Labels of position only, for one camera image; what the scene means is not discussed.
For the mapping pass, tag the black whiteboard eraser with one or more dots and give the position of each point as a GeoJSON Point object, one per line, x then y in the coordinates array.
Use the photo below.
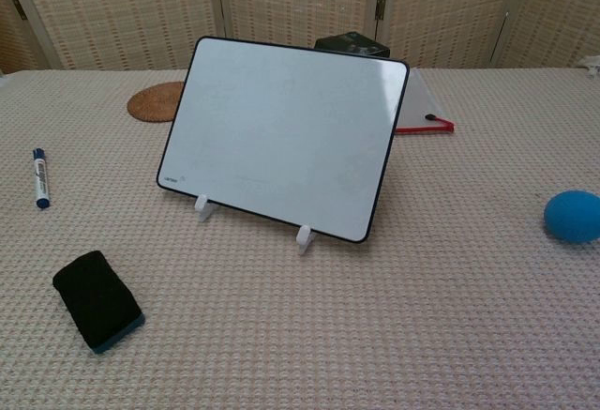
{"type": "Point", "coordinates": [96, 299]}

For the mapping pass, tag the white dry-erase board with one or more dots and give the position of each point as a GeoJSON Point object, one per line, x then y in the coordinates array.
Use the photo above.
{"type": "Point", "coordinates": [286, 140]}

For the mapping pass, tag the blue whiteboard marker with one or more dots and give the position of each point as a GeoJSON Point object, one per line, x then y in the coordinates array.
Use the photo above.
{"type": "Point", "coordinates": [41, 178]}

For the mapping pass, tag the white plastic stand foot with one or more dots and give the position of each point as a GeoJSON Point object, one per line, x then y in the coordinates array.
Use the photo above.
{"type": "Point", "coordinates": [203, 206]}
{"type": "Point", "coordinates": [304, 239]}

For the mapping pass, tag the beige waffle tablecloth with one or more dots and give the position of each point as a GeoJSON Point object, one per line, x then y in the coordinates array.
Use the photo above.
{"type": "Point", "coordinates": [300, 316]}

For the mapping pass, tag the clear zipper pouch red trim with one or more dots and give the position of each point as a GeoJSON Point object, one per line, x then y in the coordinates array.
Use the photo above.
{"type": "Point", "coordinates": [424, 109]}

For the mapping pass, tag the black box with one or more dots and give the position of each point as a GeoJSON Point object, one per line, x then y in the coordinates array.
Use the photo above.
{"type": "Point", "coordinates": [354, 45]}

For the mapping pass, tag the woven folding screen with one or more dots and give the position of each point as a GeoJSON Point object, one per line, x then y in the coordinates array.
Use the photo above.
{"type": "Point", "coordinates": [300, 6]}

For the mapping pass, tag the blue foam ball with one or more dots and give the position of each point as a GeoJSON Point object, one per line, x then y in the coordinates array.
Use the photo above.
{"type": "Point", "coordinates": [574, 217]}

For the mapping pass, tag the white crumpled object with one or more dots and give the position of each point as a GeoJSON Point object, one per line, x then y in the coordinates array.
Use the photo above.
{"type": "Point", "coordinates": [591, 64]}

